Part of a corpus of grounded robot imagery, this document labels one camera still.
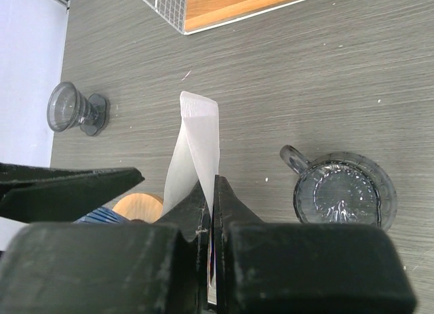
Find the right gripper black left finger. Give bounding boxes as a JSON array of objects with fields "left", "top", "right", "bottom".
[{"left": 1, "top": 185, "right": 210, "bottom": 313}]

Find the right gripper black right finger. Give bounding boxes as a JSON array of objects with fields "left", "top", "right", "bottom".
[{"left": 213, "top": 176, "right": 417, "bottom": 313}]

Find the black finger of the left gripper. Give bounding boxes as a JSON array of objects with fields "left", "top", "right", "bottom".
[{"left": 1, "top": 163, "right": 144, "bottom": 223}]

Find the blue plastic dripper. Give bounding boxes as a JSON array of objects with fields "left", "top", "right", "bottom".
[{"left": 74, "top": 207, "right": 130, "bottom": 224}]

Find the smoky grey plastic dripper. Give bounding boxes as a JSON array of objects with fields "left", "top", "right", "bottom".
[{"left": 47, "top": 81, "right": 110, "bottom": 136}]

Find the white paper coffee filter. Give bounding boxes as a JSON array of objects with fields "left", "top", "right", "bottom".
[{"left": 161, "top": 90, "right": 221, "bottom": 290}]

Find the smoky glass coffee server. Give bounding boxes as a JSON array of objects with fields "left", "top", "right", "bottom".
[{"left": 280, "top": 145, "right": 397, "bottom": 231}]

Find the white wire shelf rack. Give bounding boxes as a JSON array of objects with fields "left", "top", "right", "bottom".
[{"left": 141, "top": 0, "right": 308, "bottom": 35}]

